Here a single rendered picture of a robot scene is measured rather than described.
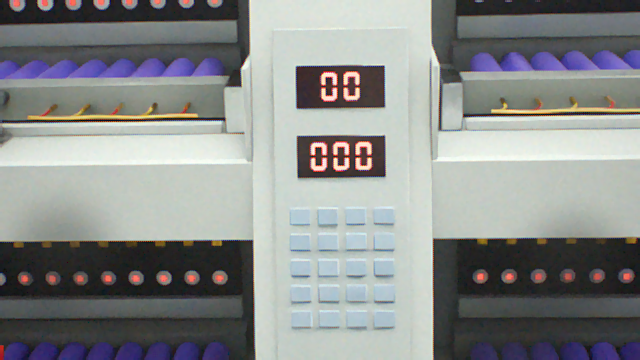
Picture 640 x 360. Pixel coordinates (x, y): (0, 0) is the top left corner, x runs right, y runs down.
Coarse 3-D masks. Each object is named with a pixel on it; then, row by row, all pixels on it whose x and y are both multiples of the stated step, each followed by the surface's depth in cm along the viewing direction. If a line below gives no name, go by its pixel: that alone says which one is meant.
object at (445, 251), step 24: (240, 0) 66; (432, 0) 65; (456, 0) 65; (240, 24) 66; (432, 24) 65; (0, 48) 67; (240, 240) 67; (432, 240) 66; (456, 240) 66; (456, 264) 66; (456, 288) 66; (456, 312) 66
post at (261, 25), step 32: (256, 0) 46; (288, 0) 46; (320, 0) 46; (352, 0) 46; (384, 0) 46; (416, 0) 46; (256, 32) 46; (416, 32) 46; (256, 64) 46; (416, 64) 46; (256, 96) 46; (416, 96) 46; (256, 128) 46; (416, 128) 46; (256, 160) 46; (416, 160) 46; (256, 192) 47; (416, 192) 46; (256, 224) 47; (416, 224) 46; (256, 256) 47; (416, 256) 46; (256, 288) 47; (416, 288) 46; (256, 320) 47; (416, 320) 46; (256, 352) 47; (416, 352) 47
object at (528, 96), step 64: (512, 0) 62; (576, 0) 62; (448, 64) 54; (512, 64) 58; (576, 64) 57; (448, 128) 51; (512, 128) 50; (576, 128) 50; (448, 192) 47; (512, 192) 46; (576, 192) 46
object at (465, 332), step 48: (480, 240) 62; (528, 240) 62; (576, 240) 62; (624, 240) 62; (480, 288) 64; (528, 288) 64; (576, 288) 63; (624, 288) 63; (480, 336) 62; (528, 336) 62; (576, 336) 62; (624, 336) 61
